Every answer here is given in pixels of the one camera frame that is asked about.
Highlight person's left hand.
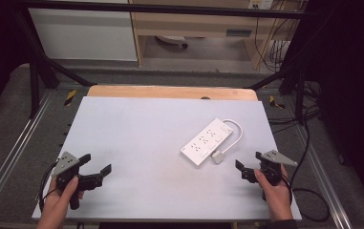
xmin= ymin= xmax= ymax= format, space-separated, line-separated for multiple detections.
xmin=36 ymin=176 xmax=85 ymax=229

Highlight dark sleeve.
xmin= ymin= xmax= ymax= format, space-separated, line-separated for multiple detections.
xmin=258 ymin=219 xmax=299 ymax=229

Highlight hanging black cables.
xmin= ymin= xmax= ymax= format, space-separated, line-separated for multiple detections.
xmin=253 ymin=0 xmax=298 ymax=73

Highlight light wooden desk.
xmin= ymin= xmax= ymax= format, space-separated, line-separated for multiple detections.
xmin=128 ymin=0 xmax=310 ymax=70

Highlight aluminium floor rail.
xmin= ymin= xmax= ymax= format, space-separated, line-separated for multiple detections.
xmin=292 ymin=125 xmax=353 ymax=229
xmin=0 ymin=91 xmax=55 ymax=220

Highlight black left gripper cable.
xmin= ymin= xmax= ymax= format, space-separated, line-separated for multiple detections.
xmin=37 ymin=161 xmax=59 ymax=214

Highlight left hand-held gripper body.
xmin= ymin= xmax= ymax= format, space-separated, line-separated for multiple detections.
xmin=52 ymin=151 xmax=85 ymax=211

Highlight white chair base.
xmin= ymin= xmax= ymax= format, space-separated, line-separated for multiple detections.
xmin=155 ymin=34 xmax=189 ymax=50

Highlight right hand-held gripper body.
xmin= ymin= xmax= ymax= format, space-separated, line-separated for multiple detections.
xmin=259 ymin=150 xmax=298 ymax=187

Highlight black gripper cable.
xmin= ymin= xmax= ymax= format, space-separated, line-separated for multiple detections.
xmin=284 ymin=104 xmax=331 ymax=223
xmin=37 ymin=161 xmax=59 ymax=214

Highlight white table board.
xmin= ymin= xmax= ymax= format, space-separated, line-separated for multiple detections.
xmin=31 ymin=95 xmax=303 ymax=222

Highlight black metal frame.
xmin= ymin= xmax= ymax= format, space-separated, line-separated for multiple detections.
xmin=10 ymin=0 xmax=310 ymax=126

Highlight white wall socket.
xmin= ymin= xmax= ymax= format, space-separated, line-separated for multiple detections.
xmin=247 ymin=0 xmax=275 ymax=10

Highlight person's right hand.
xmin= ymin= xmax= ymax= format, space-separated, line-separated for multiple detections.
xmin=253 ymin=165 xmax=294 ymax=222

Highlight white power strip cable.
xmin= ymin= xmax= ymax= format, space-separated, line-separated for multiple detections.
xmin=218 ymin=118 xmax=244 ymax=156

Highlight white power strip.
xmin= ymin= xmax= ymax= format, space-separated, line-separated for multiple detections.
xmin=180 ymin=117 xmax=235 ymax=168

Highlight white cabinet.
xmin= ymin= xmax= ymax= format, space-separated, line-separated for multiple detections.
xmin=28 ymin=0 xmax=139 ymax=62

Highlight white power plug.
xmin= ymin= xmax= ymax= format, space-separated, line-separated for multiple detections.
xmin=210 ymin=150 xmax=225 ymax=165

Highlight wooden table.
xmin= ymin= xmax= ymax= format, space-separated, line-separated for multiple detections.
xmin=86 ymin=84 xmax=259 ymax=102

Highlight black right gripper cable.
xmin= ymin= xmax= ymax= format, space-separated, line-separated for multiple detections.
xmin=284 ymin=104 xmax=331 ymax=223

